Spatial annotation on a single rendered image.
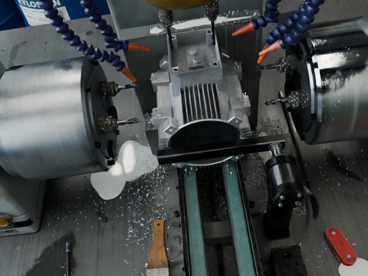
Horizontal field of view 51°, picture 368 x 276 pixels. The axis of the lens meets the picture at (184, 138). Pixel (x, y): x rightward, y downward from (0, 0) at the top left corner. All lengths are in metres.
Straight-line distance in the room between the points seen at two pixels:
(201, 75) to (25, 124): 0.34
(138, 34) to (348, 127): 0.46
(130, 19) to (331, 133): 0.52
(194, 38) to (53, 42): 0.77
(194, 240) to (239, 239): 0.09
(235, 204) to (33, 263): 0.50
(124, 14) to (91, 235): 0.53
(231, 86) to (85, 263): 0.52
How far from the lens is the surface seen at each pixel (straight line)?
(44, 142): 0.77
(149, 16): 0.95
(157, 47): 0.85
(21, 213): 0.98
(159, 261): 0.91
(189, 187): 0.85
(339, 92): 0.75
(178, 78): 0.75
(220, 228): 0.88
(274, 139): 0.78
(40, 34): 1.57
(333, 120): 0.77
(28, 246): 1.04
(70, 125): 0.75
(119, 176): 1.04
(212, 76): 0.76
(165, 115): 0.77
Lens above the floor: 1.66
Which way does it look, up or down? 53 degrees down
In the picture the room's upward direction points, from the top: 11 degrees counter-clockwise
